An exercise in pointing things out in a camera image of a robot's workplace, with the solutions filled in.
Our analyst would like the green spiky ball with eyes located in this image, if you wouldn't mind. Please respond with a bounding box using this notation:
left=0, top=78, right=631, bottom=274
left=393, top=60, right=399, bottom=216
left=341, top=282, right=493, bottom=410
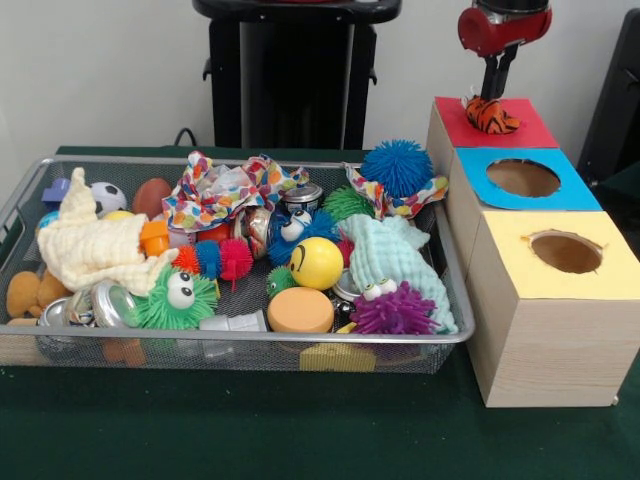
left=133, top=264, right=220, bottom=331

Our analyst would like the wooden three-hole box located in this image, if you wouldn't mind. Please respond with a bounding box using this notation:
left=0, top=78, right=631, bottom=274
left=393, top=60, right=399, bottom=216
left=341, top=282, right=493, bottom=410
left=425, top=97, right=627, bottom=409

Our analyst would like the orange tiger plush toy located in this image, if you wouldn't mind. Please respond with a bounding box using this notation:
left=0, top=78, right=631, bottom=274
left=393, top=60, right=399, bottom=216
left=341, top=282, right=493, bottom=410
left=462, top=94, right=522, bottom=136

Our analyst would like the orange foam disc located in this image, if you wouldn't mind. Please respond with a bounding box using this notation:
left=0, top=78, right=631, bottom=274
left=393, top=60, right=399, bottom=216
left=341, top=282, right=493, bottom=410
left=266, top=287, right=335, bottom=334

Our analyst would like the purple spiky ball with eyes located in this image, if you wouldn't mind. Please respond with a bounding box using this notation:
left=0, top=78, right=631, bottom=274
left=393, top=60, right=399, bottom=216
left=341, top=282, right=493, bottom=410
left=349, top=279, right=442, bottom=336

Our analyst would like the confetti print cloth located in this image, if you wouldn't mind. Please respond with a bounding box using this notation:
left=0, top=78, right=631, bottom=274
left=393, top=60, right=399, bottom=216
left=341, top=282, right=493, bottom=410
left=162, top=150, right=311, bottom=234
left=343, top=162, right=450, bottom=220

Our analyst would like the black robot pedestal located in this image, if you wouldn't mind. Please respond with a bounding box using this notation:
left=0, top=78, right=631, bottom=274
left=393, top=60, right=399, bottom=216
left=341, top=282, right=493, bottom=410
left=192, top=0, right=404, bottom=150

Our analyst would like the shallow mesh bin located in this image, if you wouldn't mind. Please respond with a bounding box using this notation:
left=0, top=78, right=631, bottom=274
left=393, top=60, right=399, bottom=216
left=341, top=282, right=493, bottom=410
left=0, top=154, right=476, bottom=375

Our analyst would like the green cloth side table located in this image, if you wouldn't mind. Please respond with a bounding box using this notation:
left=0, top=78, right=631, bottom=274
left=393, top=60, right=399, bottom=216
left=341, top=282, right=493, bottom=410
left=594, top=162, right=640, bottom=224

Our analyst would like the light blue waffle cloth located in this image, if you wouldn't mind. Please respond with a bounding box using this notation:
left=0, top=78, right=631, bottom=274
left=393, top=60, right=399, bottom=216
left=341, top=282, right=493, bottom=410
left=339, top=213, right=460, bottom=335

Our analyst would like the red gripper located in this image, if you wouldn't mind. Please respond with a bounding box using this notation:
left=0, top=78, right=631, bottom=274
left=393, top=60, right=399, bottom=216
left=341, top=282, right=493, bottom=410
left=457, top=4, right=554, bottom=102

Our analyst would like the dark green tablecloth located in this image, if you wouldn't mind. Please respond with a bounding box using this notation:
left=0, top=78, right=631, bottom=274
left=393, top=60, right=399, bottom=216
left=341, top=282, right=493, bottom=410
left=0, top=144, right=640, bottom=480

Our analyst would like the cream waffle cloth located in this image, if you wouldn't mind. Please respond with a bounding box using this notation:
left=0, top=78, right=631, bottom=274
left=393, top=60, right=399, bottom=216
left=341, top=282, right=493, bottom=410
left=37, top=167, right=179, bottom=297

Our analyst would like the yellow smiley ball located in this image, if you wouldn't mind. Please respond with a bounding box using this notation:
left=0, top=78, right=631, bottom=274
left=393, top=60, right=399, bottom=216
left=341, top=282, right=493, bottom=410
left=289, top=236, right=346, bottom=291

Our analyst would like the black upright panel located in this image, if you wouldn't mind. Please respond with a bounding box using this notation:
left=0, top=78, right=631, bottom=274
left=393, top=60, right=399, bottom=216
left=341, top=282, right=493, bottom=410
left=577, top=7, right=640, bottom=174

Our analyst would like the red blue spiky ball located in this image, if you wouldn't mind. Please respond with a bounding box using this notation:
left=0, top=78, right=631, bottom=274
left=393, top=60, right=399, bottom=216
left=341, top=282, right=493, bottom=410
left=174, top=237, right=255, bottom=294

